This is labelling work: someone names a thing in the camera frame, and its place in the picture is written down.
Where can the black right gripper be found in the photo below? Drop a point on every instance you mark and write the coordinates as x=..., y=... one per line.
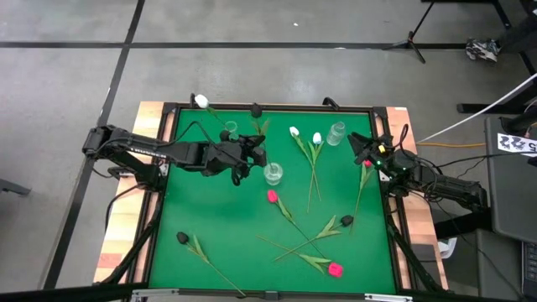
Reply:
x=390, y=159

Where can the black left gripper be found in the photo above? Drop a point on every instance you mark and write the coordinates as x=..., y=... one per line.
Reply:
x=222, y=161

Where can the red artificial tulip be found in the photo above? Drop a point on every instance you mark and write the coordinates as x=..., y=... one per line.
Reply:
x=335, y=269
x=363, y=176

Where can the black artificial tulip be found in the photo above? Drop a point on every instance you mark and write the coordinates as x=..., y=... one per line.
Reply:
x=182, y=237
x=347, y=220
x=256, y=110

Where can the white artificial tulip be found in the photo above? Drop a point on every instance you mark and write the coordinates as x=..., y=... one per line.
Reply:
x=294, y=131
x=317, y=138
x=201, y=101

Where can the green artificial flower stem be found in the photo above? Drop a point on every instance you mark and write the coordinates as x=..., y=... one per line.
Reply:
x=272, y=196

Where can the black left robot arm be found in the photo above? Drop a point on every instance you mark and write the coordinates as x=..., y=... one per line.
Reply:
x=138, y=147

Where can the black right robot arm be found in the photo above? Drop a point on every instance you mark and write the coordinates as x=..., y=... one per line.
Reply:
x=453, y=186

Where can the ribbed glass vase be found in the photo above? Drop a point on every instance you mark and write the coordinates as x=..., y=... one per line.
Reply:
x=335, y=135

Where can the diamond-textured glass vase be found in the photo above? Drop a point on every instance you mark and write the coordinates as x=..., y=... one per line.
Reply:
x=273, y=176

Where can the tall smooth glass vase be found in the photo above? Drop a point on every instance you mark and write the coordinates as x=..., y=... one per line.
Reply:
x=231, y=126

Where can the green table mat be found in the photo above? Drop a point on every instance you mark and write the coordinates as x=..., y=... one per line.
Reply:
x=218, y=235

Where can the black tripod stand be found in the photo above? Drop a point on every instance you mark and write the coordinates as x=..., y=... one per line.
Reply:
x=410, y=38

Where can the small white floor object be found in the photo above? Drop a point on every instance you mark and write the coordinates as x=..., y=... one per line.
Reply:
x=446, y=247

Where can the white numbered paper label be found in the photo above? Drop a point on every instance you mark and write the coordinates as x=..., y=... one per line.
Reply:
x=514, y=143

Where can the person's shoe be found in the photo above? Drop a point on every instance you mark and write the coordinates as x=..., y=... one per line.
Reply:
x=482, y=50

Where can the grey desk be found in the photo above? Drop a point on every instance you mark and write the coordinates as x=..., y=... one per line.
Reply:
x=509, y=197

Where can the grey cabinet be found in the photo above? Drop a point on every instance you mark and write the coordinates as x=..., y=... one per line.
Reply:
x=499, y=268

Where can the person's leg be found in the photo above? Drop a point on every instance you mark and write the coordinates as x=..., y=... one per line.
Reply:
x=522, y=31

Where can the black keyboard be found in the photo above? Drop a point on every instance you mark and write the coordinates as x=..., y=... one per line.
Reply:
x=529, y=262

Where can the grey furniture foot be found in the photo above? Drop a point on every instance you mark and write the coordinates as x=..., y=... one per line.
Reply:
x=12, y=186

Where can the black desk frame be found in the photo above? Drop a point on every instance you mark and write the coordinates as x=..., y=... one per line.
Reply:
x=465, y=108

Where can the black diagonal frame strut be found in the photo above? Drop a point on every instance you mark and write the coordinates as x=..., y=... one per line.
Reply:
x=134, y=251
x=413, y=262

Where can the small black table camera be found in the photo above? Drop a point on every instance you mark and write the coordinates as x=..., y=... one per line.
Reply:
x=270, y=295

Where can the silver rail bracket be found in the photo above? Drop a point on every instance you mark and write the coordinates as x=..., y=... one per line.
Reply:
x=388, y=298
x=155, y=292

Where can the black camera rail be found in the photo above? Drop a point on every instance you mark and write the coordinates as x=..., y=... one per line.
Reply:
x=63, y=292

